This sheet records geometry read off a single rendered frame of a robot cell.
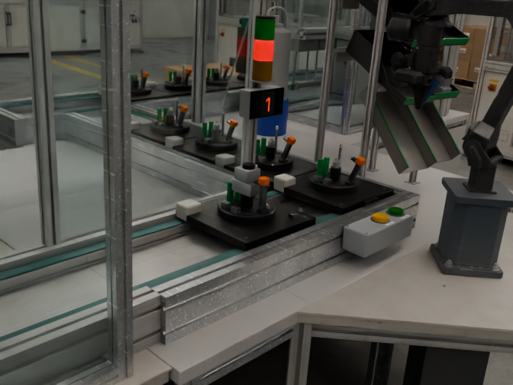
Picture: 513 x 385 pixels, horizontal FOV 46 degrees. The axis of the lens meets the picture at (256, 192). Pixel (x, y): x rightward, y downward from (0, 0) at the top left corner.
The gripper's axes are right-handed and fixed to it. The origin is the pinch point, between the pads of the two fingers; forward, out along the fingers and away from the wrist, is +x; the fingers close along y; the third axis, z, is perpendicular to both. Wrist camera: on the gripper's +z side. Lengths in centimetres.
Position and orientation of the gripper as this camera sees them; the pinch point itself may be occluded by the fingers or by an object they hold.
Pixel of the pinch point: (420, 95)
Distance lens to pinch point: 157.5
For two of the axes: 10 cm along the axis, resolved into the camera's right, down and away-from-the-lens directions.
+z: -7.1, -2.8, 6.4
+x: -0.6, 9.4, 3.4
